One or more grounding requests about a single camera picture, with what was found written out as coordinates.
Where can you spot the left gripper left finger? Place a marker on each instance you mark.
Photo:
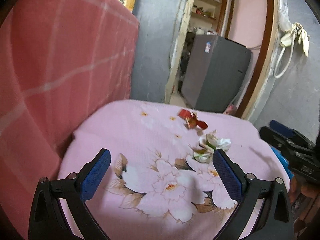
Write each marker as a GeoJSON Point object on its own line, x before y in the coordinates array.
{"type": "Point", "coordinates": [47, 219]}

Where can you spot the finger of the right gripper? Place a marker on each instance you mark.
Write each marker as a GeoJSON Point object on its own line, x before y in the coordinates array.
{"type": "Point", "coordinates": [297, 145]}
{"type": "Point", "coordinates": [287, 131]}

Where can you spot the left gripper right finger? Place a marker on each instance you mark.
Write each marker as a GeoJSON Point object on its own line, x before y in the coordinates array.
{"type": "Point", "coordinates": [274, 220]}

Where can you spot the person's right hand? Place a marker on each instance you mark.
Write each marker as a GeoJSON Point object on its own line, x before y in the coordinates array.
{"type": "Point", "coordinates": [305, 189]}

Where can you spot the blue plastic bucket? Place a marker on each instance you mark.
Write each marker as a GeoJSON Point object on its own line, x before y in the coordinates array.
{"type": "Point", "coordinates": [283, 162]}

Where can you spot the white green crumpled wrapper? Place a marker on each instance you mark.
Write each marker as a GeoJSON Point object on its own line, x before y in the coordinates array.
{"type": "Point", "coordinates": [208, 144]}

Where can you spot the white rubber gloves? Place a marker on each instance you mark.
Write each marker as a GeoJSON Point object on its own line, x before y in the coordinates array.
{"type": "Point", "coordinates": [299, 34]}

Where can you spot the grey washing machine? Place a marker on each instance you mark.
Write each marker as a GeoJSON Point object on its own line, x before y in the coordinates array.
{"type": "Point", "coordinates": [215, 73]}

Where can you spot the red crumpled wrapper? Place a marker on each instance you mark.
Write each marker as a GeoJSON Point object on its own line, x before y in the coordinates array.
{"type": "Point", "coordinates": [191, 120]}

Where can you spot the pink floral table cloth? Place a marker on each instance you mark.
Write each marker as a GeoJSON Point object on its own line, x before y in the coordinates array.
{"type": "Point", "coordinates": [154, 188]}

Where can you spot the wooden shelf unit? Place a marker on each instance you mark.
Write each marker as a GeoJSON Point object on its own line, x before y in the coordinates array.
{"type": "Point", "coordinates": [208, 15]}

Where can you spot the red plaid cloth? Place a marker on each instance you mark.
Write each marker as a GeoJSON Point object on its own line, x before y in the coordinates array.
{"type": "Point", "coordinates": [60, 61]}

